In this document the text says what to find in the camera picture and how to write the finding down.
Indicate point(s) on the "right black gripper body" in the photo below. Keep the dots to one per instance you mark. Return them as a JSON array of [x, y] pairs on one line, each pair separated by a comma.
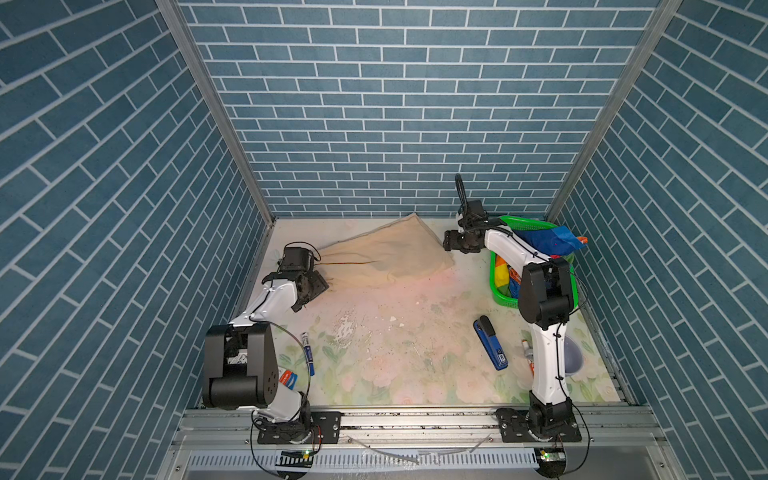
[[458, 241]]

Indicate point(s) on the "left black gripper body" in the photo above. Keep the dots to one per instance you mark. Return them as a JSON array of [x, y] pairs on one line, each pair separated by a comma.
[[314, 283]]

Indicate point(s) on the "green plastic basket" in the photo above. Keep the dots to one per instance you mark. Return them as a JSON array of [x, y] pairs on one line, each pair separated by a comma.
[[510, 264]]

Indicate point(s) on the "beige shorts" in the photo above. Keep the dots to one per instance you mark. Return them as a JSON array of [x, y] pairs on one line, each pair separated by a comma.
[[402, 251]]

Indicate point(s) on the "multicolour shorts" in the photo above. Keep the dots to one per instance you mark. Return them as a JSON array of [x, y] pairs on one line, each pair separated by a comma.
[[549, 243]]

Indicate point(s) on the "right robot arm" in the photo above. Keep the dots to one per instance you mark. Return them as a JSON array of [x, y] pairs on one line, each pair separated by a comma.
[[545, 301]]

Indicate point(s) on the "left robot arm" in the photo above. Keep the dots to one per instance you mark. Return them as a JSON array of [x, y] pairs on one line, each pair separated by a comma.
[[240, 368]]

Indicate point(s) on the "blue marker pen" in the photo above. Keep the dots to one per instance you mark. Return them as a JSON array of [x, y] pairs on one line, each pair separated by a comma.
[[308, 353]]

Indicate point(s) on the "blue stapler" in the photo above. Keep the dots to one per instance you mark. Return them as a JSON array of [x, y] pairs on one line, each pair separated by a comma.
[[488, 338]]

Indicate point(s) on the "red marker pen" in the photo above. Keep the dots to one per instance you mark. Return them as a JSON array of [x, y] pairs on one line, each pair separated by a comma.
[[529, 355]]

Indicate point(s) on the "grey bowl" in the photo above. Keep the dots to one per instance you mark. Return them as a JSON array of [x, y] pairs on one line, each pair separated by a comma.
[[574, 358]]

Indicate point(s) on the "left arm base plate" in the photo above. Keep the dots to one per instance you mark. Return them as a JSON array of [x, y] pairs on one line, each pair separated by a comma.
[[315, 426]]

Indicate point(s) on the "aluminium front rail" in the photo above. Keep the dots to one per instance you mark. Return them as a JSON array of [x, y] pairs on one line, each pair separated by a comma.
[[618, 442]]

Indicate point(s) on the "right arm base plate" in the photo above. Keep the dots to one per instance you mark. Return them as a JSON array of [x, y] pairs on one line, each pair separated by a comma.
[[519, 426]]

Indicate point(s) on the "white cable tie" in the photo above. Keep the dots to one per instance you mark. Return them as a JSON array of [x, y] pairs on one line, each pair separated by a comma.
[[416, 456]]

